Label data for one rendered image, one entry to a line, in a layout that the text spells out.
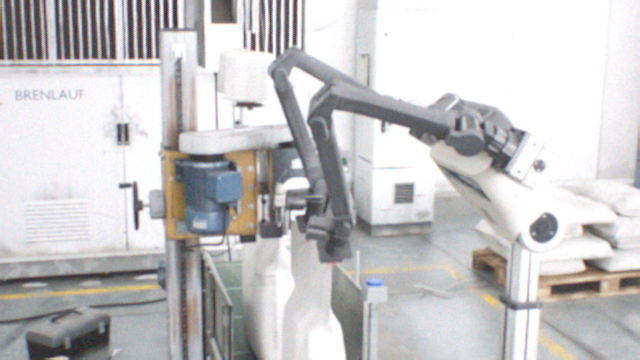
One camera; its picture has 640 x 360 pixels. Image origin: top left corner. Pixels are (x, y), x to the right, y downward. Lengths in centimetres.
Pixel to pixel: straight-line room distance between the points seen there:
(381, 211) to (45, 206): 273
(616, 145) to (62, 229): 531
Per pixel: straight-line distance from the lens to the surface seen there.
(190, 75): 289
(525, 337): 265
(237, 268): 471
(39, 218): 570
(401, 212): 687
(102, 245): 575
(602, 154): 839
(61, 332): 446
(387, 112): 205
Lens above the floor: 181
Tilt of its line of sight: 12 degrees down
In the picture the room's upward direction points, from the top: 1 degrees clockwise
